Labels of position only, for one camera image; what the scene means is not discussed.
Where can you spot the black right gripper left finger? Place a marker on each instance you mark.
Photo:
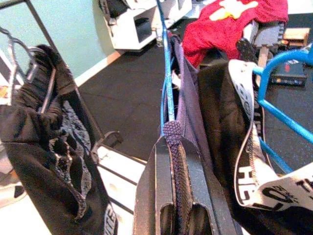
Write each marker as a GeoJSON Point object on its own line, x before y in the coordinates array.
{"type": "Point", "coordinates": [146, 195]}

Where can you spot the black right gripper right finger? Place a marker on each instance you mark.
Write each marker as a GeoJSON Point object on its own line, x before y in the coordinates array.
{"type": "Point", "coordinates": [203, 186]}

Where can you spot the navy mesh garment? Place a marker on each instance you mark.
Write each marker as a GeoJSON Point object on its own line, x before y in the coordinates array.
{"type": "Point", "coordinates": [172, 132]}

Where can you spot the blue plastic hanger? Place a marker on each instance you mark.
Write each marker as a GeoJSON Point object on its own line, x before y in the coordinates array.
{"type": "Point", "coordinates": [281, 115]}
{"type": "Point", "coordinates": [168, 93]}

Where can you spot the grey metal hanger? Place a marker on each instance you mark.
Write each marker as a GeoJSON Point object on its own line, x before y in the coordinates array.
{"type": "Point", "coordinates": [49, 89]}

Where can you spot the black shorts white waistband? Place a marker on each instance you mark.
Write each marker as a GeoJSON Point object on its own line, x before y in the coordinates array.
{"type": "Point", "coordinates": [220, 102]}

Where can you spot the black T-shirt white print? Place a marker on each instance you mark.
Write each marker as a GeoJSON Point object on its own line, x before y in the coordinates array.
{"type": "Point", "coordinates": [44, 159]}

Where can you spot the black box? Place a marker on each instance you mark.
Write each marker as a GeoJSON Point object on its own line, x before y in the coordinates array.
{"type": "Point", "coordinates": [288, 72]}

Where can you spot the red garment yellow print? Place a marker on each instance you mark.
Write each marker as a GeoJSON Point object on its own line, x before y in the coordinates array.
{"type": "Point", "coordinates": [215, 31]}

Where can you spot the white shelf unit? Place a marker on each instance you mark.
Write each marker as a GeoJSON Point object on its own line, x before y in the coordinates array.
{"type": "Point", "coordinates": [127, 34]}

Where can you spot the grey foam block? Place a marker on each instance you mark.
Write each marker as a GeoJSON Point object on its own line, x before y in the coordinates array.
{"type": "Point", "coordinates": [269, 34]}

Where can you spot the small wooden stool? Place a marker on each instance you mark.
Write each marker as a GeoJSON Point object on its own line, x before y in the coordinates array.
{"type": "Point", "coordinates": [296, 36]}

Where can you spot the black backpack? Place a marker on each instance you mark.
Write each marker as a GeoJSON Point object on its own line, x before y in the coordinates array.
{"type": "Point", "coordinates": [112, 7]}

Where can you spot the black clothes rack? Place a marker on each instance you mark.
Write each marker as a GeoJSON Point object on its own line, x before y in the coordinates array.
{"type": "Point", "coordinates": [40, 22]}

